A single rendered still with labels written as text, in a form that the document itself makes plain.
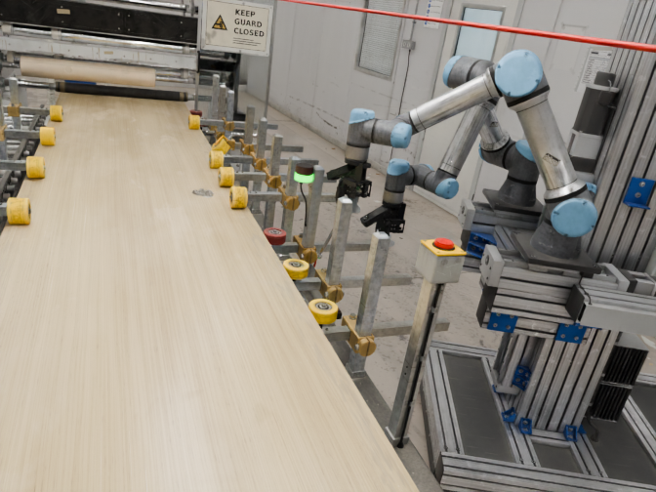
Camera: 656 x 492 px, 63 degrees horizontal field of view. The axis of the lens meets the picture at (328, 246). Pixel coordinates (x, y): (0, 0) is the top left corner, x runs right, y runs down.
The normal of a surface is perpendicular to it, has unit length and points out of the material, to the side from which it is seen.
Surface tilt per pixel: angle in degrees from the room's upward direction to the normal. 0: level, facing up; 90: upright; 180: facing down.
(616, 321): 90
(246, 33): 90
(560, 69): 90
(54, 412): 0
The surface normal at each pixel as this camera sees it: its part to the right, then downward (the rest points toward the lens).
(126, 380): 0.14, -0.91
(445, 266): 0.34, 0.42
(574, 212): -0.28, 0.45
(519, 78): -0.39, 0.21
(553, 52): -0.89, 0.06
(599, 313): -0.07, 0.39
